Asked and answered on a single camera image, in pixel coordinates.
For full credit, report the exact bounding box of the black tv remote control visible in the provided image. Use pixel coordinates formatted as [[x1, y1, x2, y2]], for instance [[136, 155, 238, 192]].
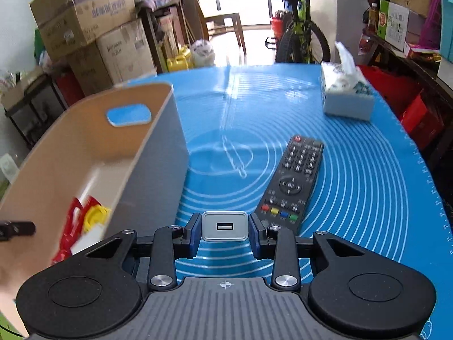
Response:
[[254, 135, 324, 235]]

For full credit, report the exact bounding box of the white usb charger block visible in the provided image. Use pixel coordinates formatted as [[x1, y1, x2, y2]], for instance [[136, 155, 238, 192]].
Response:
[[201, 211, 249, 243]]

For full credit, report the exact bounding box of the red action figure toy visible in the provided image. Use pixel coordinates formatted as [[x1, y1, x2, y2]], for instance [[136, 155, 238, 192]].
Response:
[[52, 198, 84, 265]]

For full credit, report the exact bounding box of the yellow toy camera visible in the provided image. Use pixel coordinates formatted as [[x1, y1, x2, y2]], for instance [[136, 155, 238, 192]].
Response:
[[82, 196, 111, 233]]

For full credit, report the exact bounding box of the beige plastic storage bin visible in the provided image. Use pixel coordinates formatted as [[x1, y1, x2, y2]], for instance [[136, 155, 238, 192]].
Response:
[[0, 80, 191, 291]]

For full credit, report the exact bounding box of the white square adapter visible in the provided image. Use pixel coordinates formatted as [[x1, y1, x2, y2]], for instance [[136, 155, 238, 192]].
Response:
[[70, 224, 104, 255]]

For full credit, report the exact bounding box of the blue silicone baking mat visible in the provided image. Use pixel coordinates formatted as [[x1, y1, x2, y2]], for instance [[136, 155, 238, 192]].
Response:
[[127, 62, 453, 340]]

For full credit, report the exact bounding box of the black metal cart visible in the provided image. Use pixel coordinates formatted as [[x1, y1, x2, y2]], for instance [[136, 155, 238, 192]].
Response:
[[3, 73, 68, 150]]

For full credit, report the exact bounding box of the white tissue box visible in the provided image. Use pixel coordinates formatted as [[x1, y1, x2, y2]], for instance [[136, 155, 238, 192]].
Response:
[[320, 41, 375, 121]]

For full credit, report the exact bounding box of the yellow oil jug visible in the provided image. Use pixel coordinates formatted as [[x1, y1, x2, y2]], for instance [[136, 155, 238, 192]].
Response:
[[166, 46, 193, 72]]

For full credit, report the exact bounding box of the white plastic bag on floor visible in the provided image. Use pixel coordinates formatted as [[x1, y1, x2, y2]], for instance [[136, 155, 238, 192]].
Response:
[[190, 39, 215, 68]]

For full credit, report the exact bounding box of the large taped cardboard box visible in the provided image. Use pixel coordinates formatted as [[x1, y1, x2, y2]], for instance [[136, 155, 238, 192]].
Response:
[[67, 18, 156, 96]]

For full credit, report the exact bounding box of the green black bicycle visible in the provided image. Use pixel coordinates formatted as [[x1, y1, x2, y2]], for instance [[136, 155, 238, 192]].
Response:
[[275, 0, 331, 64]]

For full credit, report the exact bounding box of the open top cardboard box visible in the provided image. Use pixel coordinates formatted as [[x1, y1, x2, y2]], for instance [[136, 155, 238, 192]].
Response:
[[30, 0, 136, 61]]

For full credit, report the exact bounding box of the wooden chair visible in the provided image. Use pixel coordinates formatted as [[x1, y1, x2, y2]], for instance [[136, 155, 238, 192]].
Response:
[[193, 0, 247, 55]]

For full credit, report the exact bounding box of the green white product box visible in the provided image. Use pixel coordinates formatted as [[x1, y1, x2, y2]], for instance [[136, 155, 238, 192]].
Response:
[[377, 0, 409, 52]]

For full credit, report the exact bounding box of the white freezer cabinet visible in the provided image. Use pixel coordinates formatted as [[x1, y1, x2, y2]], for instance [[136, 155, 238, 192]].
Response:
[[310, 0, 371, 65]]

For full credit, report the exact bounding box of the teal plastic storage crate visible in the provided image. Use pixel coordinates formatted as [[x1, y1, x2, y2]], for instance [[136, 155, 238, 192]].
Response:
[[440, 0, 453, 62]]

